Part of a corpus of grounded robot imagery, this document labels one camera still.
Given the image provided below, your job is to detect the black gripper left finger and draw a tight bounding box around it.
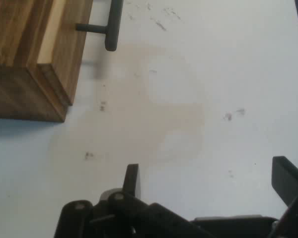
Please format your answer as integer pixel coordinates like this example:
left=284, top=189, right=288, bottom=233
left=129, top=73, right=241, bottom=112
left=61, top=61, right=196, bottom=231
left=54, top=163, right=212, bottom=238

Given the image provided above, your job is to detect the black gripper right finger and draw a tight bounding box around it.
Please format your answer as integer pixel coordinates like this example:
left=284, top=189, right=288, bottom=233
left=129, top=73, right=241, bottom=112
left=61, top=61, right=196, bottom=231
left=268, top=156, right=298, bottom=238

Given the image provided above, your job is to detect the black bar drawer handle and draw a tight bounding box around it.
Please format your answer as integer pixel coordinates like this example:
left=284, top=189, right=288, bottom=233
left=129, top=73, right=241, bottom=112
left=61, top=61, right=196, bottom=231
left=75, top=0, right=124, bottom=52

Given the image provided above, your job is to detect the wooden cabinet box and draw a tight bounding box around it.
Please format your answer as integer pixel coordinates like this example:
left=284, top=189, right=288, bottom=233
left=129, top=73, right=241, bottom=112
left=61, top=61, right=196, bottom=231
left=0, top=0, right=67, bottom=122

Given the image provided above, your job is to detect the wooden drawer front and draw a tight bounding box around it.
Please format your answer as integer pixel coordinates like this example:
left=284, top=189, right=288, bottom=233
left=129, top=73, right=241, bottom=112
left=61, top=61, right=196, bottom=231
left=37, top=0, right=94, bottom=106

